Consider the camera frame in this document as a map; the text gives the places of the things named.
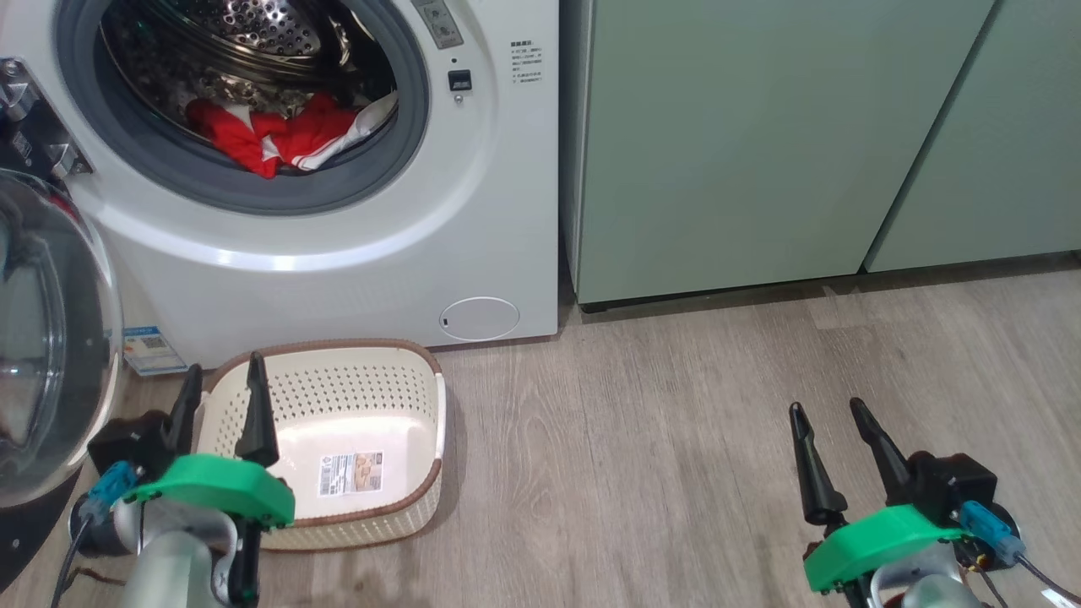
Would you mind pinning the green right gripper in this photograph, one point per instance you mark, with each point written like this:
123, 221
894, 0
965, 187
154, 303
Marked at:
878, 536

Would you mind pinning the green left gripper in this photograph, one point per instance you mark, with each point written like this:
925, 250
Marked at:
220, 490

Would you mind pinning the round glass washer door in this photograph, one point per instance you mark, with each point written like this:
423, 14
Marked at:
51, 338

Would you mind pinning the red and white garment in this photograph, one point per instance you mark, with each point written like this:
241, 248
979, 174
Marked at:
296, 139

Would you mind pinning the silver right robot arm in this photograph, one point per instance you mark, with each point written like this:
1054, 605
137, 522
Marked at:
929, 587

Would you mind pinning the printed product label sticker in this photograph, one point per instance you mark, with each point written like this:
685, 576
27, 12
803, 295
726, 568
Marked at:
350, 473

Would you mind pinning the cream perforated laundry basket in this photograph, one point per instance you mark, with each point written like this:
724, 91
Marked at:
372, 397

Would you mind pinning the white front-load washing machine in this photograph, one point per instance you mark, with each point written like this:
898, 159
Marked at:
355, 253

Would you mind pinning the stainless steel washing machine drum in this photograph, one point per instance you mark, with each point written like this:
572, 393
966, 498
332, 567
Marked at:
253, 34

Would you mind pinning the blue energy label sticker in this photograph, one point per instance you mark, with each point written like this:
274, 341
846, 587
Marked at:
154, 350

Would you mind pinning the blue left wrist connector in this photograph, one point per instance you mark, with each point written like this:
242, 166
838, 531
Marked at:
108, 490

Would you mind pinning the blue wrist connector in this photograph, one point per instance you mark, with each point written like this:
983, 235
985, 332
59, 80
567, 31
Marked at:
108, 490
988, 528

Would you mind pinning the blue right wrist connector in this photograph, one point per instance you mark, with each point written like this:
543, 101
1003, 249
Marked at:
988, 528

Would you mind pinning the round white filter cover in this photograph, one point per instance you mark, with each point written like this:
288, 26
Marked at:
479, 319

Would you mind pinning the pale green cabinet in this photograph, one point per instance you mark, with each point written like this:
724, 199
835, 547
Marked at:
743, 152
1005, 152

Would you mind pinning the grey rating label sticker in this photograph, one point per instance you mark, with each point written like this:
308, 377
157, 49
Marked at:
439, 24

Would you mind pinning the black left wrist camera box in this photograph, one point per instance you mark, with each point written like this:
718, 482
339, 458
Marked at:
131, 443

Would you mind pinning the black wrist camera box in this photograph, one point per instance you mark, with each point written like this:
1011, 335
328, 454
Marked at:
954, 485
131, 443

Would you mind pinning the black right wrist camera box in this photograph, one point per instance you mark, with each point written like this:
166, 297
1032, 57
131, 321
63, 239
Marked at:
954, 485

